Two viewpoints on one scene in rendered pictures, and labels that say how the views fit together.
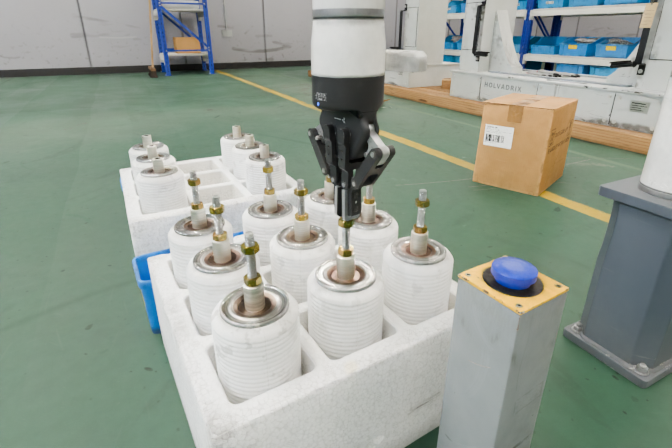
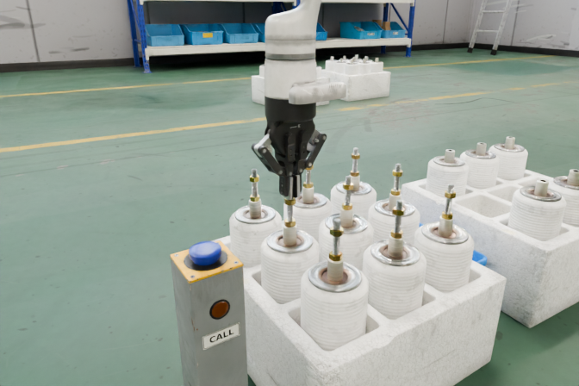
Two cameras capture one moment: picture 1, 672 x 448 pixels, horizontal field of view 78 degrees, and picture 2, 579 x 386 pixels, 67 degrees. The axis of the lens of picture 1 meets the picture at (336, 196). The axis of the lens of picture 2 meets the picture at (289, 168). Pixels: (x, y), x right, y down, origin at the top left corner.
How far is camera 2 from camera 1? 0.77 m
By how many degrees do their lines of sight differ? 82
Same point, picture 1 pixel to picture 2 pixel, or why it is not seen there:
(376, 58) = (271, 86)
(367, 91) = (267, 106)
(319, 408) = not seen: hidden behind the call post
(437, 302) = (305, 319)
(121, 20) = not seen: outside the picture
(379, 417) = (252, 341)
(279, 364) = (234, 245)
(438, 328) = (283, 326)
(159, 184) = (432, 169)
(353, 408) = not seen: hidden behind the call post
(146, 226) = (408, 193)
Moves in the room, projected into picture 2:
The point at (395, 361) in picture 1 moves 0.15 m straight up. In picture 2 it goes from (256, 308) to (253, 222)
